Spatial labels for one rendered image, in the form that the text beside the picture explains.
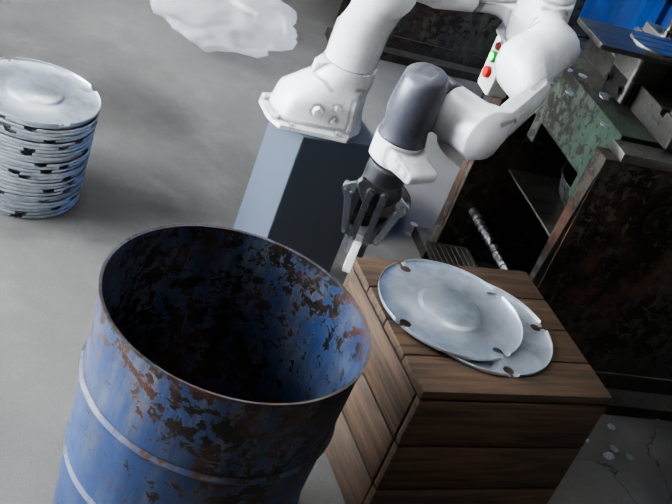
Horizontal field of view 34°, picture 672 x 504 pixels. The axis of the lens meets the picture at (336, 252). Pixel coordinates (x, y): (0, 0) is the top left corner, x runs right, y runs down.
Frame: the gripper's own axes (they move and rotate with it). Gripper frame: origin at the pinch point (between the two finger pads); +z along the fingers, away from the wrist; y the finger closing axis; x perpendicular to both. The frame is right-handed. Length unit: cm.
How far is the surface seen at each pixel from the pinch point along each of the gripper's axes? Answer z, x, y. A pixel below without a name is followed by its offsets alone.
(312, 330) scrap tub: 2.0, 24.6, 2.3
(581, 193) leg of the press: -13, -35, -40
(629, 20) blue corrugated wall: 22, -295, -83
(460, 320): 2.8, 3.7, -22.9
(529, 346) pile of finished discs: 4.3, 1.3, -37.1
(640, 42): -39, -61, -42
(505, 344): 3.4, 4.9, -32.1
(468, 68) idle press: 38, -215, -22
